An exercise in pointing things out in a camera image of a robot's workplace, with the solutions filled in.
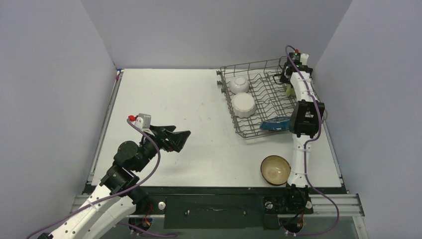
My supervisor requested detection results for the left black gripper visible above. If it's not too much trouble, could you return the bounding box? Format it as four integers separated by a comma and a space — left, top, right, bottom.
135, 125, 191, 173

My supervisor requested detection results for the green mug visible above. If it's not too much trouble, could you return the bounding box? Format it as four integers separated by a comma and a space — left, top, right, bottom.
286, 84, 296, 98

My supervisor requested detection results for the plain white bowl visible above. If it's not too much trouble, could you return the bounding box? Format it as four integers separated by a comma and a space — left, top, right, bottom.
229, 76, 249, 94

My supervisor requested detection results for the blue leaf-shaped plate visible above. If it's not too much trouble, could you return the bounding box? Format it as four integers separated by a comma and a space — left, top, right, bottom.
260, 117, 290, 131

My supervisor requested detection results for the white scalloped black-rimmed dish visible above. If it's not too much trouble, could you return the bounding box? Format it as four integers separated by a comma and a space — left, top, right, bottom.
231, 93, 257, 118

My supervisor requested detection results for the brown black-rimmed bowl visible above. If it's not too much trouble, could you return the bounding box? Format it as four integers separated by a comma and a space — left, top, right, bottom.
260, 155, 291, 186

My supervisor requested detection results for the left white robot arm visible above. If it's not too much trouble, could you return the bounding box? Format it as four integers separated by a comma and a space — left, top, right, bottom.
36, 120, 191, 239

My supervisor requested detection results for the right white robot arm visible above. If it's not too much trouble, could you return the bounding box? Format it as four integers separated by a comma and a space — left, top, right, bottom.
281, 49, 325, 189

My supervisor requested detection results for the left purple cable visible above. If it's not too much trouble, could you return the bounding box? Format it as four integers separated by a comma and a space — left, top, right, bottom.
26, 119, 180, 239

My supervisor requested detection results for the purple cable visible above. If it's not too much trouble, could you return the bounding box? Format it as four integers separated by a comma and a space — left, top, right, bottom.
26, 119, 180, 239
285, 45, 340, 237

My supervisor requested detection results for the grey wire dish rack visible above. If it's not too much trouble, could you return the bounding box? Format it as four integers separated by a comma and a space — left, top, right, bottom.
216, 56, 329, 139

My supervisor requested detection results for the black front mounting rail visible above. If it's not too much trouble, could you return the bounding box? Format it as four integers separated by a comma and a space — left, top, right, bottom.
82, 185, 348, 230

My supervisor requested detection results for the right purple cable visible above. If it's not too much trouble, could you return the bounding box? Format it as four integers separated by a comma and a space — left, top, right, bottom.
285, 45, 340, 237

